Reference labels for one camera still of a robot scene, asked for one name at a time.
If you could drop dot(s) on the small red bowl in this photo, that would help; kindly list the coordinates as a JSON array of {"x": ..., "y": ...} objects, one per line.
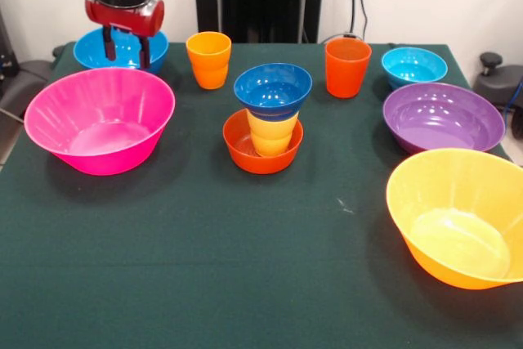
[{"x": 265, "y": 163}]

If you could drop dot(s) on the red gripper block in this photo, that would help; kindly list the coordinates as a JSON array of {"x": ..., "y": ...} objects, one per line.
[{"x": 126, "y": 18}]

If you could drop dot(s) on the red cup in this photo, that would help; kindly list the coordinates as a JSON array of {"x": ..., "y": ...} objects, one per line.
[{"x": 347, "y": 75}]

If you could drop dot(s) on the small dark blue bowl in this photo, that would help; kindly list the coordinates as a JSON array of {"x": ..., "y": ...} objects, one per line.
[{"x": 271, "y": 91}]

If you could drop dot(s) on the dark green tablecloth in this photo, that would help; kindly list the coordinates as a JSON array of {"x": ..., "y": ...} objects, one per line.
[{"x": 261, "y": 263}]

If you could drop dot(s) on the large yellow bowl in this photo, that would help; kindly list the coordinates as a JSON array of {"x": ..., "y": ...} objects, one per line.
[{"x": 457, "y": 222}]

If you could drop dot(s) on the yellow cup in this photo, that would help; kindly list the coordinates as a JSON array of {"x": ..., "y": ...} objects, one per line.
[{"x": 271, "y": 134}]

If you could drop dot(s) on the orange cup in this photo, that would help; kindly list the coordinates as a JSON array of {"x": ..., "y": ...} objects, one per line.
[{"x": 208, "y": 63}]

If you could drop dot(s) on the large pink bowl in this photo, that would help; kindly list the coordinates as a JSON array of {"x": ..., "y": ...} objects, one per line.
[{"x": 98, "y": 120}]

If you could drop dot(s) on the medium sky blue bowl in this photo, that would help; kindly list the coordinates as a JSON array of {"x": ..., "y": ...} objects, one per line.
[{"x": 126, "y": 52}]

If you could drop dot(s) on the black stand foot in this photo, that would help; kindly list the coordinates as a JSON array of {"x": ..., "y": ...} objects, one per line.
[
  {"x": 498, "y": 83},
  {"x": 24, "y": 79}
]

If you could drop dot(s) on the small cyan bowl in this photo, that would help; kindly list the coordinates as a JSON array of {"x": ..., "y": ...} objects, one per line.
[{"x": 412, "y": 67}]

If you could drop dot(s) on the purple bowl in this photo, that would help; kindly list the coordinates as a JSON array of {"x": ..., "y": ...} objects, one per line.
[{"x": 441, "y": 120}]

